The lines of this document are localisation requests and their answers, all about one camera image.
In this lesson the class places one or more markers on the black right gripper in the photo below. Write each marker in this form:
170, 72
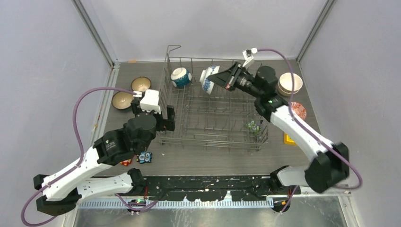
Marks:
224, 79

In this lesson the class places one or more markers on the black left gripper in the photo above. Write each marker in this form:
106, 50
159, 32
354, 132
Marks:
168, 124

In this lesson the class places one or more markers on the white bowl blue floral pattern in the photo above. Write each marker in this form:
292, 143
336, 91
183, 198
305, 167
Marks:
206, 84

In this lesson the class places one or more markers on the brown patterned bowl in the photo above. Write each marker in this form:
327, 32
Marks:
141, 84

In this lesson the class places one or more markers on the dark teal glazed bowl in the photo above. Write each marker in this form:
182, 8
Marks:
122, 100

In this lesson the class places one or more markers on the beige ceramic bowl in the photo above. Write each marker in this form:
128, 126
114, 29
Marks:
295, 79
282, 91

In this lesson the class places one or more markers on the white bowl blue zigzag pattern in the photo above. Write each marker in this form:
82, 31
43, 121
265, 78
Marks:
299, 110

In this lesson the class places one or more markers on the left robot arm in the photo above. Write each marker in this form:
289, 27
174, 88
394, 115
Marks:
74, 184

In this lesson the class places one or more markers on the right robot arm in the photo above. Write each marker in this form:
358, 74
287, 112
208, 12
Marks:
327, 160

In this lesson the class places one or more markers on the teal white bowl back left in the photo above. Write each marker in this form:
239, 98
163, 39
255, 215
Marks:
180, 77

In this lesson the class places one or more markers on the green owl toy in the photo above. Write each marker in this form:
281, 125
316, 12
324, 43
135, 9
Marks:
253, 127

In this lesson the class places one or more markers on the yellow toy window block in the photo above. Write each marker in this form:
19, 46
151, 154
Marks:
288, 140

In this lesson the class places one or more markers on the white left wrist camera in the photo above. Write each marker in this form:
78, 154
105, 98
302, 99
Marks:
146, 101

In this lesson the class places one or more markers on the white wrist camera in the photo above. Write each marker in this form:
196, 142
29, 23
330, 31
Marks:
248, 57
146, 101

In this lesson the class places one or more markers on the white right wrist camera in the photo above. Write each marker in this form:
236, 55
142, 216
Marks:
248, 57

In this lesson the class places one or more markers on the grey wire dish rack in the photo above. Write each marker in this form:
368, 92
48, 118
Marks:
215, 120

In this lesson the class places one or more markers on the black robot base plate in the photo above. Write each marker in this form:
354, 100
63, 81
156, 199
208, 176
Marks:
211, 188

